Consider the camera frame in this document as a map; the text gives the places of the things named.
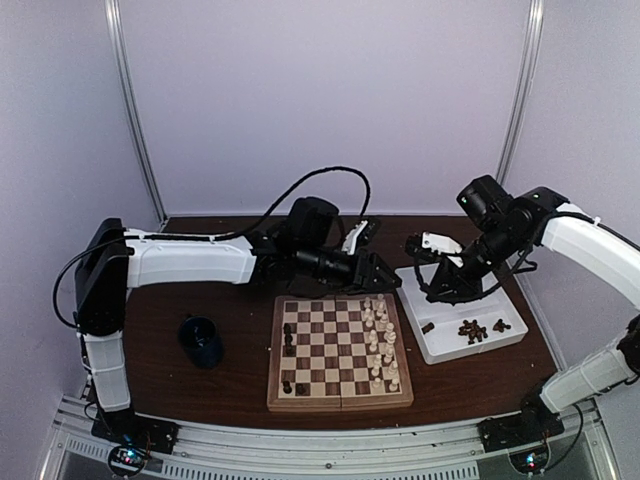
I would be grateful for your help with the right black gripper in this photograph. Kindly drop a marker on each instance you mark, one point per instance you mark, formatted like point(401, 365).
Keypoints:
point(452, 278)

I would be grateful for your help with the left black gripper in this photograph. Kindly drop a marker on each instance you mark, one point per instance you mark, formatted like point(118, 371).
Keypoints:
point(365, 274)

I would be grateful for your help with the white plastic compartment tray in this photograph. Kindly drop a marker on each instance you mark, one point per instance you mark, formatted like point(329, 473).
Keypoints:
point(443, 343)

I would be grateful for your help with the wooden chess board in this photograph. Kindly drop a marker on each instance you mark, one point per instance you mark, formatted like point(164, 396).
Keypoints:
point(329, 359)

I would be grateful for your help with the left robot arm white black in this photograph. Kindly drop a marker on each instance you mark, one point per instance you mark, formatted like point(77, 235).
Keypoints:
point(118, 260)

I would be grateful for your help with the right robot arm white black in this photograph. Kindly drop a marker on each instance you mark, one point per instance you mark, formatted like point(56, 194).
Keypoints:
point(512, 227)

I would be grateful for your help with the pile of brown chess pieces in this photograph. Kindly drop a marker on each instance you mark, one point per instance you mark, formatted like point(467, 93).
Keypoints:
point(476, 333)

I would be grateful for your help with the row of white chess pieces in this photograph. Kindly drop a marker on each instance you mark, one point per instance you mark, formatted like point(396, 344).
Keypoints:
point(380, 335)

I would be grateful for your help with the lone brown piece in tray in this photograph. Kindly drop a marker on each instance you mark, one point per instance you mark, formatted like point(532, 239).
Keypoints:
point(428, 328)

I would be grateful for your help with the dark blue mug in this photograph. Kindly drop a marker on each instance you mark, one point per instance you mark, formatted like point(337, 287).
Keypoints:
point(201, 342)

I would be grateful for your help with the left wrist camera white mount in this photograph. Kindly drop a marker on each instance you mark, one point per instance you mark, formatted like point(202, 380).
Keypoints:
point(360, 236)

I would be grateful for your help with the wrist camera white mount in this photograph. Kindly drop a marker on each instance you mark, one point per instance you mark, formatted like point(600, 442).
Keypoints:
point(432, 248)
point(360, 236)

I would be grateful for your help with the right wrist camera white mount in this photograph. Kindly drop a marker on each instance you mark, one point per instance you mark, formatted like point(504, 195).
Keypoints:
point(432, 248)

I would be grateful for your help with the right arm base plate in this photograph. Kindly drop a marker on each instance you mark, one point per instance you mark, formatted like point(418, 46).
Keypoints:
point(516, 430)

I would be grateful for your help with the right aluminium frame post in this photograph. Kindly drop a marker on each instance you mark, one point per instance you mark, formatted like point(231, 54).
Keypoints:
point(527, 68)

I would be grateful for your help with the aluminium frame post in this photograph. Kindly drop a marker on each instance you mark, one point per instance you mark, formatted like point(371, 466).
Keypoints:
point(527, 68)
point(117, 37)

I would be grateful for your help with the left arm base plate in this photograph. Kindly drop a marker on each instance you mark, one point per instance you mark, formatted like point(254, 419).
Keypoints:
point(157, 436)

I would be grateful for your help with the left aluminium frame post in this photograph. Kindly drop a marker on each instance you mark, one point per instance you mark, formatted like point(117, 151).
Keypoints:
point(117, 37)

